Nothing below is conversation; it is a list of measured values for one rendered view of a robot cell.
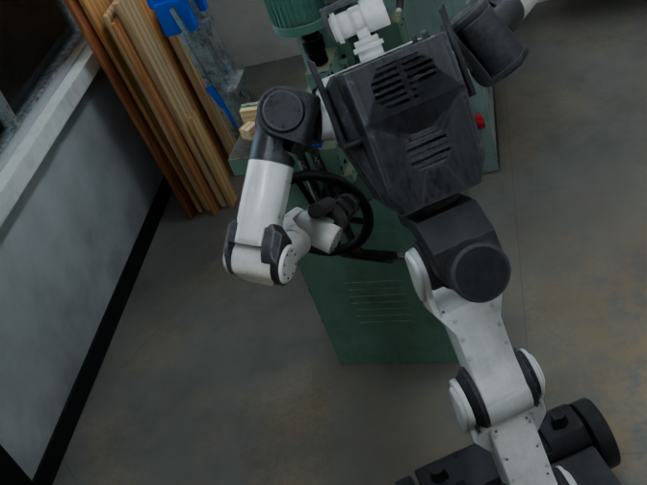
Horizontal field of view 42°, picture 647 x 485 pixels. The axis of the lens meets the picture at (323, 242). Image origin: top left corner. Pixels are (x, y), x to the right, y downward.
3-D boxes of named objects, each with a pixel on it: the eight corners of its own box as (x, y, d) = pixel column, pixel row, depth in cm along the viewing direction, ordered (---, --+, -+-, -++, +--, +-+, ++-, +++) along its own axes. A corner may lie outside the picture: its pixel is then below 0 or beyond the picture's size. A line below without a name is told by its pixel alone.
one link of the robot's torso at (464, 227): (524, 288, 156) (491, 200, 152) (460, 316, 155) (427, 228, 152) (478, 260, 183) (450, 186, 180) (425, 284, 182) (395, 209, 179)
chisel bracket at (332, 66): (313, 101, 235) (303, 74, 230) (324, 74, 245) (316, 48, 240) (338, 97, 233) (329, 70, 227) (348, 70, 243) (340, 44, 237)
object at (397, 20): (377, 63, 246) (367, 27, 239) (381, 52, 251) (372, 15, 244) (409, 59, 242) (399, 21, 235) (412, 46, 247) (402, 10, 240)
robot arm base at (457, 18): (516, 52, 176) (537, 50, 165) (471, 94, 177) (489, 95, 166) (471, -4, 173) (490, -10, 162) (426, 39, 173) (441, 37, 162)
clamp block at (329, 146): (295, 181, 229) (284, 154, 223) (306, 151, 238) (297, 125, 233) (346, 175, 223) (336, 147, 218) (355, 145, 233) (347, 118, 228)
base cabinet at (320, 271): (338, 366, 293) (271, 209, 250) (368, 253, 334) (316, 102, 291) (466, 363, 277) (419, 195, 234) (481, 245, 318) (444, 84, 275)
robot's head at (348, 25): (395, 35, 164) (378, -10, 162) (347, 55, 165) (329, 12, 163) (394, 35, 170) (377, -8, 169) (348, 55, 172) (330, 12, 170)
